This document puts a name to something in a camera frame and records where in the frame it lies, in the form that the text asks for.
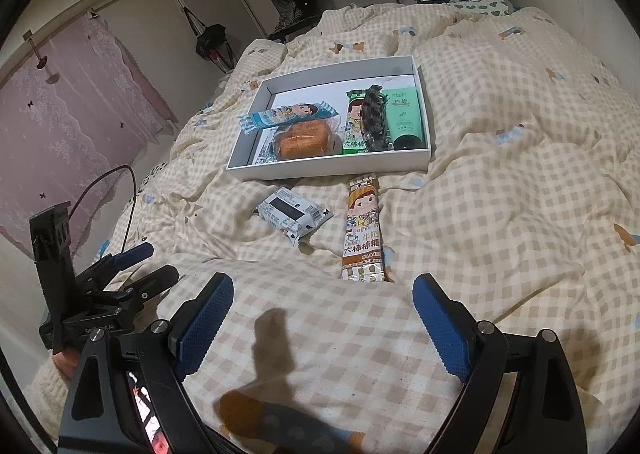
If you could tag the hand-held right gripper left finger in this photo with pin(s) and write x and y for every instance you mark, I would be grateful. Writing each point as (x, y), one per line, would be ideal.
(202, 329)

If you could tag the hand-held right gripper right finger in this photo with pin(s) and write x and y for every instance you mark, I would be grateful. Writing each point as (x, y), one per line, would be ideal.
(440, 329)

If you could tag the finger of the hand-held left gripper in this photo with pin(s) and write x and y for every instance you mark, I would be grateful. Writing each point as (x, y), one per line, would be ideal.
(132, 254)
(155, 281)

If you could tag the brown cartoon lollipop packet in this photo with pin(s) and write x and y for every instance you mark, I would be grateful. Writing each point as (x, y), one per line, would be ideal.
(364, 234)

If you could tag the white black cookie packet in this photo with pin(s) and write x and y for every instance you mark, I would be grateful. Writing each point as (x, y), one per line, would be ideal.
(292, 214)

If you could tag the blue striped snack packet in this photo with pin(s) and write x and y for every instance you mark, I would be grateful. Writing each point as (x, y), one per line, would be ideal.
(265, 151)

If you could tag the white cardboard box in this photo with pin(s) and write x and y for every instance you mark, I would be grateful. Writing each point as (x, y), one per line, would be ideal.
(280, 158)

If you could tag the bread bun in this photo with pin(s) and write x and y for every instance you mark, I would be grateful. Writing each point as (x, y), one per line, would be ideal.
(305, 141)

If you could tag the blue cartoon lollipop packet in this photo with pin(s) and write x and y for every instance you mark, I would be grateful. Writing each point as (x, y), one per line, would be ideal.
(290, 114)

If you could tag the green cream tube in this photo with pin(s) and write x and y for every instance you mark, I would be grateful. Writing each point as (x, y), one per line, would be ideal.
(406, 118)

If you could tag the dark hair claw clip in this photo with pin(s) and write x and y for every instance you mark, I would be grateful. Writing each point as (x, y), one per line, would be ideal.
(376, 118)

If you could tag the green cartoon lollipop packet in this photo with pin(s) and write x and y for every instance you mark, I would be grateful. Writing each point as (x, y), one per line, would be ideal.
(355, 126)

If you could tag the person's left forearm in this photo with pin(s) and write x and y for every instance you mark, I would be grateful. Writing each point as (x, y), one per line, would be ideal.
(47, 404)

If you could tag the person's left hand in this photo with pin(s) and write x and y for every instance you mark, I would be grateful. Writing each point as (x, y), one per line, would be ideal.
(65, 364)

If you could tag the cartoon printed bed sheet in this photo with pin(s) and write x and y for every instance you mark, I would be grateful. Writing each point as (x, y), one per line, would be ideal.
(152, 178)

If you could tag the smartphone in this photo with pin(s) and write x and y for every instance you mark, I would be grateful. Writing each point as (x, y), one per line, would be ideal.
(145, 409)

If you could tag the pink lace curtain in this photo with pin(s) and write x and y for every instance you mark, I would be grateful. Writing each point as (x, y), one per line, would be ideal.
(65, 133)

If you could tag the checked bear print duvet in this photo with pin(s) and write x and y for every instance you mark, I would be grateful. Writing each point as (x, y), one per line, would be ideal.
(500, 184)

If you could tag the heart print pillow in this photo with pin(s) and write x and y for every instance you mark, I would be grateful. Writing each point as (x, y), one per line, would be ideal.
(482, 6)

